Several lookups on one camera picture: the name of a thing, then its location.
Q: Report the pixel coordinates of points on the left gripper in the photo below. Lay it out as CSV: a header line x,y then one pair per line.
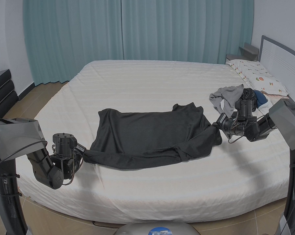
x,y
80,160

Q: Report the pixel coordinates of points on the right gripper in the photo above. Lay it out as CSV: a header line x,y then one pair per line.
x,y
227,127

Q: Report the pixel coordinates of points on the black T-shirt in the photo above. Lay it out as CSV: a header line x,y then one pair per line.
x,y
149,131

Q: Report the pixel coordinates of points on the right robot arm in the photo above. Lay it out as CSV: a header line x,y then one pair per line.
x,y
287,123

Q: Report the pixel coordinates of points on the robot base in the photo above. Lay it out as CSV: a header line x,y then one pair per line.
x,y
142,229

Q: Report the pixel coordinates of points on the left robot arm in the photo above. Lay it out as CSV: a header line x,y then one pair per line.
x,y
17,136

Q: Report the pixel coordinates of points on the bed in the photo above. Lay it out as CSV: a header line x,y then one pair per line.
x,y
162,192

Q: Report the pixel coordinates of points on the grey garment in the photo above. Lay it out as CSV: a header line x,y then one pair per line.
x,y
229,97

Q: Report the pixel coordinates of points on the black shiny garment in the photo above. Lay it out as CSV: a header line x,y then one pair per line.
x,y
248,94

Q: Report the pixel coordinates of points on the dark blue garment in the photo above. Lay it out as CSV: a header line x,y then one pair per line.
x,y
260,99

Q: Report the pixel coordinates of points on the white garment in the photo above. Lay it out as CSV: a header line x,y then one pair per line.
x,y
266,106

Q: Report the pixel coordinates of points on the white printed pillow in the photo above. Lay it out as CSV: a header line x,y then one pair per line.
x,y
257,76

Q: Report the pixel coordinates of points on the grey bedside table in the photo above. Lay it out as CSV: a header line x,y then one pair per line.
x,y
248,51

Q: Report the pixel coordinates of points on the black chest of drawers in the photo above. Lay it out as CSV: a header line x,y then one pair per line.
x,y
1,94

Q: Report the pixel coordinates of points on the blue-green curtain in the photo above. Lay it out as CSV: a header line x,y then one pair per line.
x,y
73,33
186,23

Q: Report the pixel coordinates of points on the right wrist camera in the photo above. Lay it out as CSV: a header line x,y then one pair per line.
x,y
222,118

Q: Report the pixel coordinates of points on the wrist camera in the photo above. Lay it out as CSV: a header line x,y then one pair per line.
x,y
80,148
222,118

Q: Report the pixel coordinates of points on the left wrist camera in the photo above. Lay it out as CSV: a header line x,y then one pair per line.
x,y
80,148

